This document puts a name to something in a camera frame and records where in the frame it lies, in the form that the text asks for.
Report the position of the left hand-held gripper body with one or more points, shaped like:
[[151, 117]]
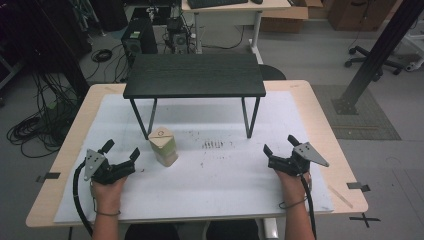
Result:
[[106, 171]]

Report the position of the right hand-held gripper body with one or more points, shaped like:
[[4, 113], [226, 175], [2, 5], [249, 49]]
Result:
[[290, 164]]

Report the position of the beige paper carton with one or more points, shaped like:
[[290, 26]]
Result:
[[163, 148]]

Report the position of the person's left hand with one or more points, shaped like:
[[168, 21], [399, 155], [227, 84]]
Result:
[[107, 195]]

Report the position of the person's right hand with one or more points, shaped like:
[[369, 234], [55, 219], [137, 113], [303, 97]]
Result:
[[293, 188]]

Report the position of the light wooden table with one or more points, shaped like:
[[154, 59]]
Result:
[[320, 133]]

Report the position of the black tape strip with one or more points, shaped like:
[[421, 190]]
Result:
[[50, 176], [357, 186]]

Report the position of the black round stool seat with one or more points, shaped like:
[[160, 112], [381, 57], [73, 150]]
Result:
[[271, 72]]

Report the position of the grey floor mat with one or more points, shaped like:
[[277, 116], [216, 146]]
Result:
[[363, 126]]

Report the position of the black tape cross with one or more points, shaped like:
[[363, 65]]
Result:
[[365, 219]]

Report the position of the black wooden shelf riser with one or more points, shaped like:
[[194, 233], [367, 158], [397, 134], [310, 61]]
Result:
[[195, 75]]

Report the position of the black office chair base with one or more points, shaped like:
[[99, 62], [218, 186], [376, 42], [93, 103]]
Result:
[[370, 60]]

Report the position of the black computer tower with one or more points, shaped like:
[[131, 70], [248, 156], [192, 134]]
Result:
[[139, 38]]

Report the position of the flat cardboard box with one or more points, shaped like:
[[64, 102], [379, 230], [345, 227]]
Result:
[[283, 20]]

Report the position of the open computer case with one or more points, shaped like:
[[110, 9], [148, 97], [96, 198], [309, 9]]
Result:
[[178, 36]]

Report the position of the dark curtain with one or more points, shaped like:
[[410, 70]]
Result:
[[40, 40]]

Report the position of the white background desk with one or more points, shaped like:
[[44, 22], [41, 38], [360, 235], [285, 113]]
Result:
[[233, 13]]

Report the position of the large brown cardboard box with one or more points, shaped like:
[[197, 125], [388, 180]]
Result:
[[361, 15]]

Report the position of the black computer mouse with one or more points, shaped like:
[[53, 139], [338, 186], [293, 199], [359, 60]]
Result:
[[257, 1]]

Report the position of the black keyboard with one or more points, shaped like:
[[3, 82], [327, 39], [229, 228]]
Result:
[[216, 3]]

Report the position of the black metal post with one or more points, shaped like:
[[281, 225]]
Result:
[[376, 56]]

